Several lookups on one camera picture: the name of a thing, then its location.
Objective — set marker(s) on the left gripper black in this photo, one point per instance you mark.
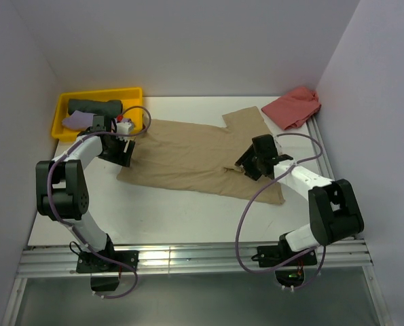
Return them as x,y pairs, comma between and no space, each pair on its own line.
123,158

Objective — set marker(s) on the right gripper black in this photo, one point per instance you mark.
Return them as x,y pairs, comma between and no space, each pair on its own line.
245,159

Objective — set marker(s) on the beige t shirt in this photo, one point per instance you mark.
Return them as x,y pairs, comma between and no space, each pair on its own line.
200,157

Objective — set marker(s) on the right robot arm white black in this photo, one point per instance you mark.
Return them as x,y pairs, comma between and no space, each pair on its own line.
334,213

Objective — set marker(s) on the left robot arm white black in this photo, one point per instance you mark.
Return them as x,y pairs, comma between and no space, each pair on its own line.
61,190

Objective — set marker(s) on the dark green rolled shirt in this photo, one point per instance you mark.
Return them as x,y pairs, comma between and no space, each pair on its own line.
110,108

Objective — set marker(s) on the lavender folded shirt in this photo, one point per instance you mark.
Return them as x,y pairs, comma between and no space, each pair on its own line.
78,121

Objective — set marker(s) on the pink t shirt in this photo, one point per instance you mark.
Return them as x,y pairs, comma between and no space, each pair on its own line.
293,109

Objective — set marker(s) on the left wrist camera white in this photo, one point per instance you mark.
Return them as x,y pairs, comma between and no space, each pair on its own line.
123,126

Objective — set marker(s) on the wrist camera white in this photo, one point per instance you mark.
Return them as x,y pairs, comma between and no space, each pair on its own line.
278,142
123,126

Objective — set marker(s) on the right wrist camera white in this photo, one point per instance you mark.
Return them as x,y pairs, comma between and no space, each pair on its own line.
278,142

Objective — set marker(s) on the aluminium right side rail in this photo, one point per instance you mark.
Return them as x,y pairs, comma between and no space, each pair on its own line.
323,162

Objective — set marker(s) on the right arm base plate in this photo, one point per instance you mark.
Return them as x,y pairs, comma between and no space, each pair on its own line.
272,255

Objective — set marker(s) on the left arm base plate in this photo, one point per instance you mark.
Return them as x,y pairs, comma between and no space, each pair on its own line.
105,276

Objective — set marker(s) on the aluminium front rail frame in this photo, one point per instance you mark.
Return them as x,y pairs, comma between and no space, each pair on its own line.
59,262

